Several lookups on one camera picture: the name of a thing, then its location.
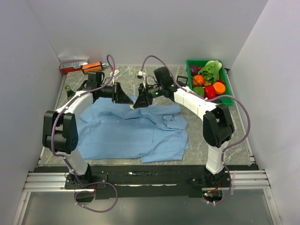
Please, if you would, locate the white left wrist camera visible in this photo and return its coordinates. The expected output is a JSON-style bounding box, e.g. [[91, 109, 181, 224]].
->
[[110, 69, 121, 76]]

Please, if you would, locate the yellow toy corn piece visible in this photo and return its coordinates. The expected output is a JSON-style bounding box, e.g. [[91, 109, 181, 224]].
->
[[204, 81, 212, 86]]

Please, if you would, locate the orange black tube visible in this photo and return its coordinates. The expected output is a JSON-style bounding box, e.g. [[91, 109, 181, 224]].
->
[[82, 61, 107, 74]]

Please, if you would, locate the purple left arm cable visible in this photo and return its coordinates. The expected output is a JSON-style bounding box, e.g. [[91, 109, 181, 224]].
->
[[50, 54, 119, 213]]

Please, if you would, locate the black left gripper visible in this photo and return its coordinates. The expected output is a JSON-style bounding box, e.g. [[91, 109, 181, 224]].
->
[[97, 82, 133, 104]]

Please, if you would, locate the green plastic tray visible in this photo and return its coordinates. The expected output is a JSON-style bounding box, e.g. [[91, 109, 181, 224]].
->
[[186, 60, 233, 105]]

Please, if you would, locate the black clear display box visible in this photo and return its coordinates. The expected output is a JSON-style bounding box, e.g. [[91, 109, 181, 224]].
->
[[176, 75, 188, 87]]

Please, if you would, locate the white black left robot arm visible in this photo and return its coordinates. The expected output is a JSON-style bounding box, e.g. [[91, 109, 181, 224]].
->
[[42, 71, 134, 188]]

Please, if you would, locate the red toy bell pepper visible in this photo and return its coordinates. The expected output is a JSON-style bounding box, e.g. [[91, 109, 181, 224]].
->
[[204, 85, 216, 99]]

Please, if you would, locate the orange toy pumpkin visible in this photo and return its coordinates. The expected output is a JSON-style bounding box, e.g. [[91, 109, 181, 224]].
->
[[192, 75, 205, 87]]

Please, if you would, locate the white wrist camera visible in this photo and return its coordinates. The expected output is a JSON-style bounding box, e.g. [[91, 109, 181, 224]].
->
[[110, 69, 121, 76], [135, 71, 146, 79]]

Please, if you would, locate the green toy lettuce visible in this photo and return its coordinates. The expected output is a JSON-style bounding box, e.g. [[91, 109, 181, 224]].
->
[[198, 60, 222, 83]]

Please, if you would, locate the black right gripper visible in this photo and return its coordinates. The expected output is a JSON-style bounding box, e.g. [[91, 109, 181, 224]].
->
[[133, 83, 164, 110]]

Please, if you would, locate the purple toy onion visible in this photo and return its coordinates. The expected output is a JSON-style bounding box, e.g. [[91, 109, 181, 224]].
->
[[189, 65, 199, 75]]

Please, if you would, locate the light blue shirt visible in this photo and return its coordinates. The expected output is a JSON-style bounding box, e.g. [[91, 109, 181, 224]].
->
[[77, 98, 189, 163]]

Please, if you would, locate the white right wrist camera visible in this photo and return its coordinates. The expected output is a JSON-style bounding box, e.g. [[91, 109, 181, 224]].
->
[[135, 71, 146, 79]]

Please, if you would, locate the red white carton box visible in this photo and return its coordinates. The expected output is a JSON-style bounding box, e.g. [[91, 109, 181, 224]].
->
[[60, 57, 89, 74]]

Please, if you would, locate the green toy bell pepper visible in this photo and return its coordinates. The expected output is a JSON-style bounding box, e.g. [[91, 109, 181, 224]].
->
[[193, 87, 205, 98]]

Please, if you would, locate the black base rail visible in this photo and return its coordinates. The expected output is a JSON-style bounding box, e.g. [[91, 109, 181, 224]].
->
[[23, 164, 270, 203]]

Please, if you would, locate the green glass bottle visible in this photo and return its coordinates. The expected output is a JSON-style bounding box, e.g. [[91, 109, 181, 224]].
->
[[65, 85, 75, 101]]

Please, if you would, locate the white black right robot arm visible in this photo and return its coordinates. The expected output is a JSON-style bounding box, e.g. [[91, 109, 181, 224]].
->
[[133, 67, 234, 187]]

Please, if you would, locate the orange toy carrot slice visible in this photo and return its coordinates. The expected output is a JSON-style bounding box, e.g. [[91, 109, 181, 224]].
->
[[213, 82, 226, 95]]

